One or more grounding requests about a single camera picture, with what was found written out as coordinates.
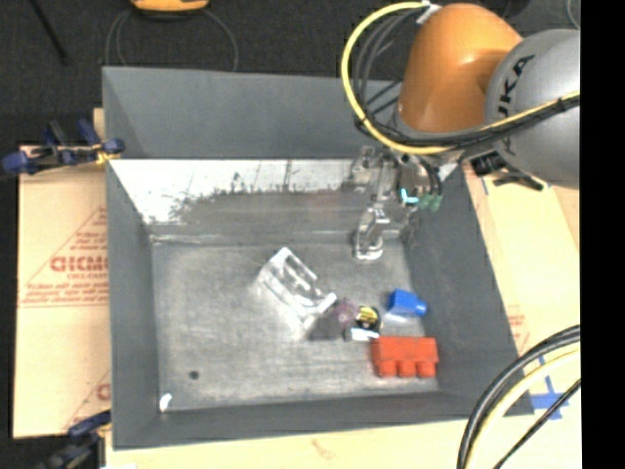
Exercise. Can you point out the red toy brick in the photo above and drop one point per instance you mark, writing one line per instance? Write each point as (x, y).
(403, 352)

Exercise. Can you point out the blue plastic block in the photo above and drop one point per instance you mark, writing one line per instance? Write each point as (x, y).
(403, 302)

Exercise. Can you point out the brown cardboard board, red print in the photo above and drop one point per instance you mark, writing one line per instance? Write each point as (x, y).
(58, 311)

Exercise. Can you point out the dark purple small object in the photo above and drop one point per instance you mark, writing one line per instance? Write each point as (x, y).
(337, 318)

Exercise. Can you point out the yellow and black small object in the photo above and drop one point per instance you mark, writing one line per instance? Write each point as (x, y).
(367, 316)

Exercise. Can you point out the grey metal bin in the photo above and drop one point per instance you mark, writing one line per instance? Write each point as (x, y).
(234, 311)

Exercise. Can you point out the small white scrap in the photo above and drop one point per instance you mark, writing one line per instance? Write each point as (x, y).
(165, 401)

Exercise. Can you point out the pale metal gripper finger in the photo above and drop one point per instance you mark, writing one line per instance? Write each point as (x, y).
(378, 235)
(359, 242)

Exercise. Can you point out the black cylinder on white bracket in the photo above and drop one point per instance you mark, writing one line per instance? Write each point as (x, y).
(443, 171)

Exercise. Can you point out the small white flat piece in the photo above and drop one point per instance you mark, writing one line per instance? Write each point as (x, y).
(363, 334)

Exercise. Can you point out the clear plastic rack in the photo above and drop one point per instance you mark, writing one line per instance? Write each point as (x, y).
(288, 281)

